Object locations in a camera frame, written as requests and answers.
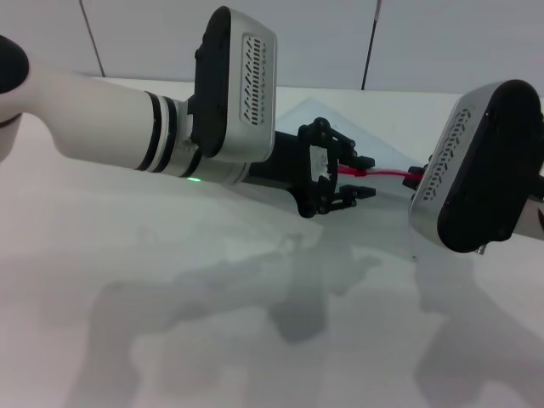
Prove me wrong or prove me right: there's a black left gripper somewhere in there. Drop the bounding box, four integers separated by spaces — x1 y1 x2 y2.
245 118 427 219

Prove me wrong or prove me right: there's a clear document bag red zipper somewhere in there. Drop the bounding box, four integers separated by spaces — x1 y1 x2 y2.
274 96 434 260

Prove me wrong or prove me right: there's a thin black pole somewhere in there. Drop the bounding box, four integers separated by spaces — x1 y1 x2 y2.
360 0 383 91

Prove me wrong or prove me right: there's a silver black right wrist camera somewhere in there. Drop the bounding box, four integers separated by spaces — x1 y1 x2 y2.
407 78 544 254

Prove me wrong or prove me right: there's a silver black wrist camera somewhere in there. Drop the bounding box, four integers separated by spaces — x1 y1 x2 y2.
407 78 544 254
188 5 279 165

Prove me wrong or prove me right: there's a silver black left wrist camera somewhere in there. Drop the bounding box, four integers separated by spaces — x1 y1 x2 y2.
188 5 279 165

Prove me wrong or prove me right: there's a thin dark wall strip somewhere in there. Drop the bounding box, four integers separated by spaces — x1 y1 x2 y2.
79 0 106 78

